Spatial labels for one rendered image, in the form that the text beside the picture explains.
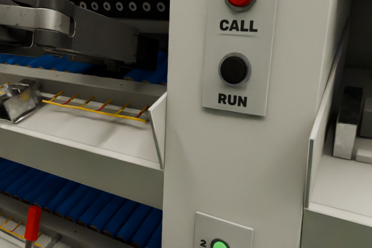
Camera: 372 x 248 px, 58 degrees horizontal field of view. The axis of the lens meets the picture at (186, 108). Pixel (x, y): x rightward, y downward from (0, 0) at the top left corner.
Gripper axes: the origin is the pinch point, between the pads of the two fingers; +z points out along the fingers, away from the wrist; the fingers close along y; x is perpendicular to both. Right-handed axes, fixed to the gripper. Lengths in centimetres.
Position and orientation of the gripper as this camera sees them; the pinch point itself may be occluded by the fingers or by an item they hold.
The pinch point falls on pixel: (117, 50)
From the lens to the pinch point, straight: 31.6
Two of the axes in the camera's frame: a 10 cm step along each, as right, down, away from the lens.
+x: 1.1, -9.9, -0.8
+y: 9.0, 1.3, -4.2
